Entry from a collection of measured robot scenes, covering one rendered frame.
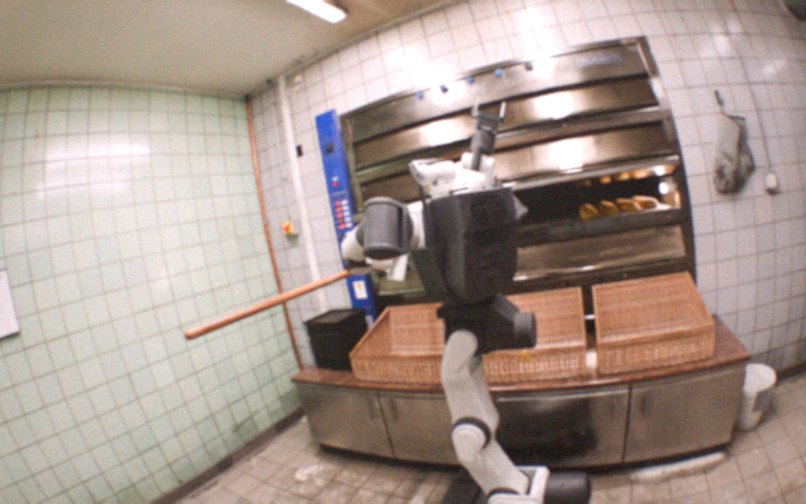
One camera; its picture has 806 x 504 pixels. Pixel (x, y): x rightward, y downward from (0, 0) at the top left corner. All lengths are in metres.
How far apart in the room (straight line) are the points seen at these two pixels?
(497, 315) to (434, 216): 0.33
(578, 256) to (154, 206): 2.41
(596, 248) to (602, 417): 0.85
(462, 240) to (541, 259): 1.10
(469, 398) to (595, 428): 0.71
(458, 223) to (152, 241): 1.84
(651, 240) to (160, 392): 2.81
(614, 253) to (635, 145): 0.56
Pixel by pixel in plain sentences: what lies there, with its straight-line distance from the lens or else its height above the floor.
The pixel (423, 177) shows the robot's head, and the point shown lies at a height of 1.47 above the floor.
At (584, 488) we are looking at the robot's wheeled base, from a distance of 1.43.
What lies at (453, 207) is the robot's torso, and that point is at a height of 1.36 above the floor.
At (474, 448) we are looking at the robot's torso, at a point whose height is 0.58.
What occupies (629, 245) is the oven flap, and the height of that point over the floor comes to 1.03.
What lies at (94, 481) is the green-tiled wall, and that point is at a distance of 2.33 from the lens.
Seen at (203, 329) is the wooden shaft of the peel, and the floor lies 1.18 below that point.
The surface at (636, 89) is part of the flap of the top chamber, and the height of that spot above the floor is 1.81.
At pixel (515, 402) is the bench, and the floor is 0.50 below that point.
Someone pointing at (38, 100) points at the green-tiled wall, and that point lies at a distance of 2.40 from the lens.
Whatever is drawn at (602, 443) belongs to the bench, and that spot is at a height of 0.24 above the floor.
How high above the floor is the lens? 1.36
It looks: 5 degrees down
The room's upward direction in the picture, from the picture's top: 11 degrees counter-clockwise
